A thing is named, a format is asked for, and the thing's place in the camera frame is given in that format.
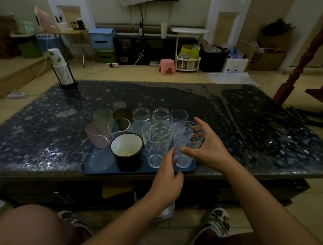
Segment person's right patterned slipper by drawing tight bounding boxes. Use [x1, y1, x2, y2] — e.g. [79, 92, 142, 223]
[194, 207, 232, 245]

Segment brown paper bag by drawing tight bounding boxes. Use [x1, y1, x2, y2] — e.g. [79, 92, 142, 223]
[257, 18, 296, 51]

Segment blue plastic tray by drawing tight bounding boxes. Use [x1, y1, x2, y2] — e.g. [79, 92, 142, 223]
[80, 119, 196, 175]

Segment blue storage bin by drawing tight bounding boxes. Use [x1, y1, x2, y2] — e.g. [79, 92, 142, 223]
[87, 28, 116, 50]

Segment black hanging cables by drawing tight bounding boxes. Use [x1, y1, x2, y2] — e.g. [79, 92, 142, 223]
[137, 2, 150, 36]

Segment black storage bin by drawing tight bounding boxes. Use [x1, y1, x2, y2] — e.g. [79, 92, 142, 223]
[199, 45, 230, 73]

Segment pink plastic bag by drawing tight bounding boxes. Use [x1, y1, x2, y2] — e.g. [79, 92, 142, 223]
[34, 6, 52, 32]

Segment black tv stand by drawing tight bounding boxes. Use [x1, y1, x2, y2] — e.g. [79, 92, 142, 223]
[113, 35, 200, 66]

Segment pink translucent plastic cup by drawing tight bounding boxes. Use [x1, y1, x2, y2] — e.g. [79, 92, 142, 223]
[85, 121, 111, 148]

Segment pink plastic stool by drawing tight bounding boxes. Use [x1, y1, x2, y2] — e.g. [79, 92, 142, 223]
[158, 59, 176, 76]

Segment person's right forearm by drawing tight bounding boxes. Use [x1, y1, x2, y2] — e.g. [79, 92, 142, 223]
[220, 162, 323, 245]

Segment green translucent plastic cup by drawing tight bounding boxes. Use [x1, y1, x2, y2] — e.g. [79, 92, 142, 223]
[93, 108, 114, 128]

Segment person's left forearm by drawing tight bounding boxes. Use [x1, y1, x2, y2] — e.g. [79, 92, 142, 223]
[82, 193, 166, 245]

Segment person's left patterned slipper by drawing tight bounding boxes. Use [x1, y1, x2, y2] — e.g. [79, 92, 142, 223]
[57, 211, 92, 239]

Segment yellow box under table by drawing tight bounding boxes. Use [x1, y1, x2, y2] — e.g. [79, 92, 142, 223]
[101, 182, 134, 200]

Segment light green basket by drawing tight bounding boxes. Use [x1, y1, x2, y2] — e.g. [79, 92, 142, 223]
[17, 21, 35, 35]

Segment small folding table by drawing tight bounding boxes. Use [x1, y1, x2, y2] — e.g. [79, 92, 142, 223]
[51, 29, 88, 68]

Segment dark green bin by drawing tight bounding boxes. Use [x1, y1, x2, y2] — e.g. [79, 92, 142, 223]
[10, 32, 42, 59]

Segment clear glass jar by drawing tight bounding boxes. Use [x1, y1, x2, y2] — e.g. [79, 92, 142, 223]
[152, 107, 171, 123]
[131, 107, 151, 137]

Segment wooden stair post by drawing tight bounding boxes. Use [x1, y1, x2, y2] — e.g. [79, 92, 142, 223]
[272, 28, 323, 106]

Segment person's left hand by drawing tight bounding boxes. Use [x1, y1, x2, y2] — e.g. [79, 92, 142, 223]
[148, 146, 185, 206]

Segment black cup holder stand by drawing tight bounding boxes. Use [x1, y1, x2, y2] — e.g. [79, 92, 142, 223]
[51, 64, 79, 90]

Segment brown cardboard box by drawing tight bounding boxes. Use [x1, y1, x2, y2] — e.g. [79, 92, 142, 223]
[248, 49, 287, 71]

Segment plain clear glass tumbler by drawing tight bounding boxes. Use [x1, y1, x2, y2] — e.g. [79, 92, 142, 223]
[170, 109, 189, 126]

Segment white object under table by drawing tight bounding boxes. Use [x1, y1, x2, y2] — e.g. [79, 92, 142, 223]
[153, 202, 176, 223]

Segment clear printed glass tumbler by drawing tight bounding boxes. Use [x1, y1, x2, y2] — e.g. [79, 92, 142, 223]
[141, 121, 173, 168]
[173, 121, 205, 168]

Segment white storage box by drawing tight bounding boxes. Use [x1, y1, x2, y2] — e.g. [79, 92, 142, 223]
[222, 57, 249, 74]

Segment black chair base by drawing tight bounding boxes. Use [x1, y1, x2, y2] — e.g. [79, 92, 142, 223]
[285, 106, 323, 127]

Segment black desk rack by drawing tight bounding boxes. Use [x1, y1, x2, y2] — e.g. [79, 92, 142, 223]
[70, 20, 86, 30]

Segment person's left leg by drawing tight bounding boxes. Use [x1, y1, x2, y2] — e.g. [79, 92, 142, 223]
[0, 204, 77, 245]

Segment yellow bag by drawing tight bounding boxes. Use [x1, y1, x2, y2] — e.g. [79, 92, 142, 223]
[178, 45, 200, 59]

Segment blue laundry basket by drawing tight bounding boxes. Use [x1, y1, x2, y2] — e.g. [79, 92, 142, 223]
[35, 33, 60, 53]

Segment clear glass mug with handle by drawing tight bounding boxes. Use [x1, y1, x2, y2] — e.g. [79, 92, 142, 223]
[76, 135, 114, 172]

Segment green storage bin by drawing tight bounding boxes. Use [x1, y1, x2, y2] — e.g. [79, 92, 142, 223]
[94, 49, 117, 64]

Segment stack of white paper cups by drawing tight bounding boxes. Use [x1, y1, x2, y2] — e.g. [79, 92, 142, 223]
[48, 48, 74, 85]

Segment white round side table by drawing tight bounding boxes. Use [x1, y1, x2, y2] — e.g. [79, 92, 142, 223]
[172, 27, 210, 73]

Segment clear plastic sheet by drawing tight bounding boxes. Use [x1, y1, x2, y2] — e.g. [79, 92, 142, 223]
[207, 72, 260, 87]

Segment black enamel mug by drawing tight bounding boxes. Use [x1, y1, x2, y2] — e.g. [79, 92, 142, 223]
[110, 133, 144, 172]

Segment person's patterned slipper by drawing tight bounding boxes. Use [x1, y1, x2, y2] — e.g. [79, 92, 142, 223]
[57, 211, 92, 239]
[194, 207, 232, 245]

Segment white pen holder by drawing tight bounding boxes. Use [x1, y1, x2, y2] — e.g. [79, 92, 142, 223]
[55, 15, 69, 32]

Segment dark olive cup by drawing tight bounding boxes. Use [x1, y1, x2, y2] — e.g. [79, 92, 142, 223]
[113, 109, 133, 122]

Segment person's right hand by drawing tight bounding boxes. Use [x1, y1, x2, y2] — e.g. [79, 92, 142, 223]
[180, 117, 237, 175]

